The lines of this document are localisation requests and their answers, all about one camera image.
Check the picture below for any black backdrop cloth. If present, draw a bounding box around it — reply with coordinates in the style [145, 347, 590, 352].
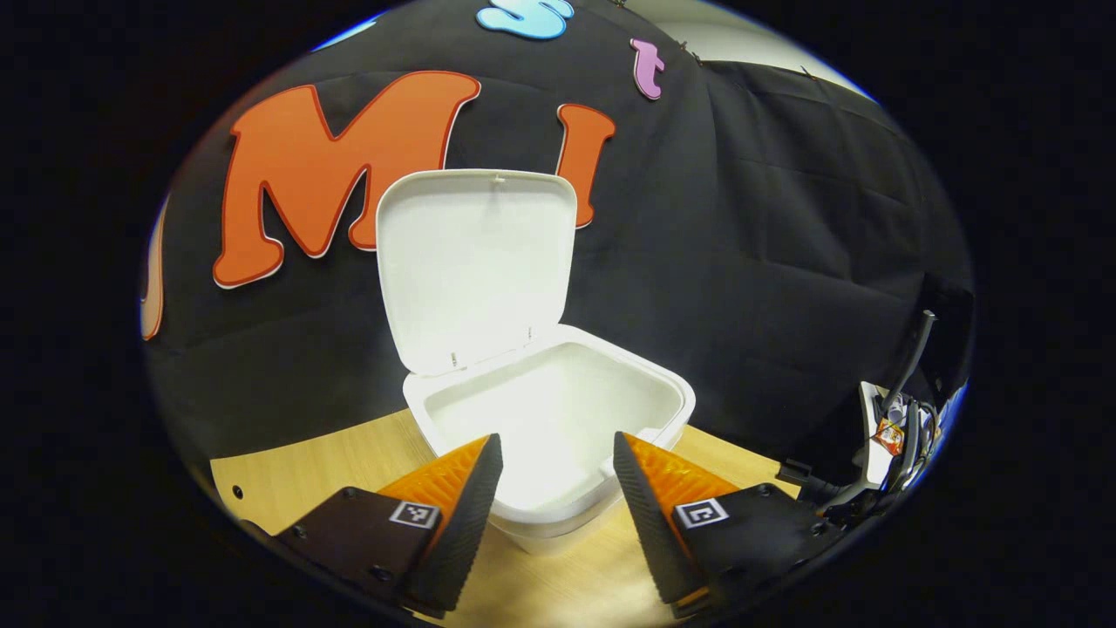
[139, 0, 976, 489]

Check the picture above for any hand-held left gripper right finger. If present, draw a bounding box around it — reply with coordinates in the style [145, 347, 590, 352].
[613, 431, 829, 618]

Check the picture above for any white desktop garbage bin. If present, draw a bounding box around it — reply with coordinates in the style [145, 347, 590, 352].
[375, 168, 697, 556]

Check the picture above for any wooden desktop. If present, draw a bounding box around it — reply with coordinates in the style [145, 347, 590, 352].
[209, 408, 803, 628]

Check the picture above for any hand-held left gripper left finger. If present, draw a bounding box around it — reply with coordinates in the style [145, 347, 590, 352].
[240, 433, 505, 616]

